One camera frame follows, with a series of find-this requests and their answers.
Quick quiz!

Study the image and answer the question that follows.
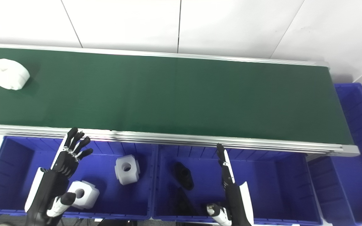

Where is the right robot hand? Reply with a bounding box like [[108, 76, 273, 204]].
[[207, 143, 254, 226]]

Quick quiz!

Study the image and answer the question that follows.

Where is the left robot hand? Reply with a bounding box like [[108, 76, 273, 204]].
[[25, 127, 94, 226]]

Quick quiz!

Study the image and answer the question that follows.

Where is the white rounded plastic part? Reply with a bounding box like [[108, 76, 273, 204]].
[[0, 59, 30, 90]]

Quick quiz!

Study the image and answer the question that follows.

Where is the blue bin with black parts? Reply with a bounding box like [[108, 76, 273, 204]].
[[152, 144, 323, 226]]

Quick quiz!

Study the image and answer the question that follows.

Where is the blue bin with white parts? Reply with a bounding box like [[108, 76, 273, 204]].
[[0, 136, 156, 220]]

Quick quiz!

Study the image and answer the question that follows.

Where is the white cube part with hole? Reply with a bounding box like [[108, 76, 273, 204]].
[[115, 154, 140, 186], [66, 180, 100, 210]]

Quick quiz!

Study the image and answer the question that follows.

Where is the black plastic part with hole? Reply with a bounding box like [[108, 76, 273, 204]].
[[173, 162, 195, 191]]

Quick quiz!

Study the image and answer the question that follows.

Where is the empty blue plastic bin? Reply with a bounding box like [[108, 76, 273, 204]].
[[308, 83, 362, 226]]

